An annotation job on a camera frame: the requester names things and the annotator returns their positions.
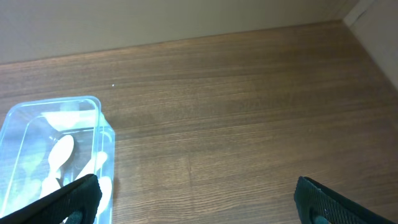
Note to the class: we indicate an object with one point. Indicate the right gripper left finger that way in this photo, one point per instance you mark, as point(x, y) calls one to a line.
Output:
point(76, 202)

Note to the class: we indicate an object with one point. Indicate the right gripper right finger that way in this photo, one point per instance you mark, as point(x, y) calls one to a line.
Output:
point(317, 203)

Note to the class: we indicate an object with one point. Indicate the white spoon with long handle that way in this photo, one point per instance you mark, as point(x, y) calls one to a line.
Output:
point(106, 187)

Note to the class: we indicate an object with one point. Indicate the yellow plastic spoon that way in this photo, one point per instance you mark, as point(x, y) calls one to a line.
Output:
point(93, 165)

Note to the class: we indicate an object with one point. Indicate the white plastic spoon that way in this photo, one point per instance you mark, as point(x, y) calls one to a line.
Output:
point(59, 154)

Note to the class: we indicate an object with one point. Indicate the right clear plastic container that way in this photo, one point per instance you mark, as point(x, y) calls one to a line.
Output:
point(30, 131)

